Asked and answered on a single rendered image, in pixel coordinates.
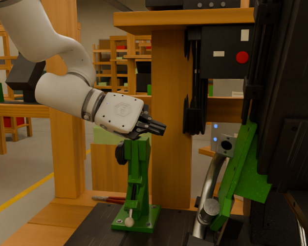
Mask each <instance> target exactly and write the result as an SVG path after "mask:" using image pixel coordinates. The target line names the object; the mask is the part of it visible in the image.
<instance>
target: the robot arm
mask: <svg viewBox="0 0 308 246"><path fill-rule="evenodd" d="M0 23H1V24H2V26H3V28H4V29H5V31H6V32H7V34H8V36H9V37H10V39H11V40H12V42H13V43H14V45H15V46H16V48H17V49H18V51H19V52H20V53H21V54H22V56H23V57H24V58H26V59H27V60H28V61H30V62H42V61H45V60H47V59H49V58H51V57H53V56H55V55H57V54H58V55H59V56H60V57H61V58H62V60H63V61H64V63H65V64H66V66H67V73H66V74H65V75H63V76H58V75H55V74H52V73H45V74H43V75H42V76H41V77H40V79H39V81H38V83H37V85H36V88H35V99H36V101H37V102H38V103H40V104H43V105H46V106H48V107H51V108H54V109H57V110H59V111H62V112H65V113H68V114H70V115H73V116H75V117H78V118H81V119H84V120H86V121H89V122H92V123H93V122H95V124H96V125H98V126H99V127H101V128H103V129H104V130H106V131H108V132H110V133H112V134H115V135H117V136H119V137H122V138H125V139H131V140H132V141H135V140H136V138H137V137H138V136H139V135H140V134H143V133H147V132H149V133H152V134H155V135H158V136H159V135H160V136H163V135H164V132H165V129H166V125H165V124H163V123H161V122H158V121H155V120H152V117H151V116H150V115H149V113H148V111H149V105H147V104H144V102H143V101H142V100H140V99H137V98H134V97H131V96H127V95H123V94H118V93H112V92H108V93H107V94H105V93H104V92H103V91H101V90H98V89H95V88H92V87H93V85H94V84H95V82H96V71H95V68H94V66H93V63H92V61H91V59H90V57H89V55H88V53H87V51H86V49H85V48H84V47H83V46H82V45H81V44H80V43H79V42H78V41H76V40H74V39H72V38H70V37H66V36H63V35H60V34H58V33H56V32H55V30H54V28H53V26H52V24H51V22H50V20H49V18H48V16H47V14H46V12H45V10H44V8H43V6H42V4H41V2H40V0H0ZM142 111H143V112H142Z"/></svg>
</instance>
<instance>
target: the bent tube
mask: <svg viewBox="0 0 308 246"><path fill-rule="evenodd" d="M227 138H228V139H227ZM236 140H237V138H235V137H231V136H228V135H225V134H220V137H219V142H218V146H217V150H216V152H215V154H214V156H213V158H212V160H211V163H210V166H209V168H208V171H207V174H206V178H205V181H204V185H203V189H202V193H201V197H200V201H199V205H198V211H197V213H198V212H199V211H200V210H201V208H203V203H204V202H205V200H207V199H210V198H212V197H213V193H214V189H215V185H216V181H217V178H218V175H219V172H220V169H221V167H222V165H223V163H224V161H225V159H226V158H227V157H228V158H231V159H232V158H233V156H234V151H235V146H236ZM206 227H207V226H204V225H201V224H200V223H199V222H198V220H197V215H196V220H195V224H194V229H193V233H192V236H195V237H198V238H201V239H204V237H205V232H206Z"/></svg>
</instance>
